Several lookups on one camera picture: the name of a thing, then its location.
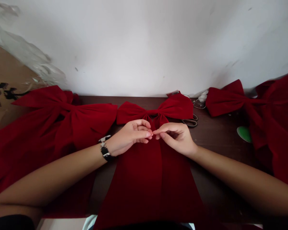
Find person's right hand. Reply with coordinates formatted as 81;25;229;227
153;122;199;158

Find person's left hand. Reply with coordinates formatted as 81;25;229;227
109;119;154;157

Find small red velvet bow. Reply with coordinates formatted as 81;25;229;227
93;95;207;229

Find small white bottle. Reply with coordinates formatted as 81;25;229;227
198;90;209;103

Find green oval object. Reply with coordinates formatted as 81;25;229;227
237;126;253;144

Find pile of large red bows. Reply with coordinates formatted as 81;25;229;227
0;85;118;219

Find large red velvet bow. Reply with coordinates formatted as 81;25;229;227
205;71;288;184

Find clear plastic wrap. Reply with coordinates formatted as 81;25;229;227
0;2;68;87

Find brown cardboard box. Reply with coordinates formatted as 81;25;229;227
0;39;63;135

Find black handled scissors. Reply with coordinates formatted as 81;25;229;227
181;113;199;129

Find wire rimmed eyeglasses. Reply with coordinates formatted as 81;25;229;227
185;95;207;110

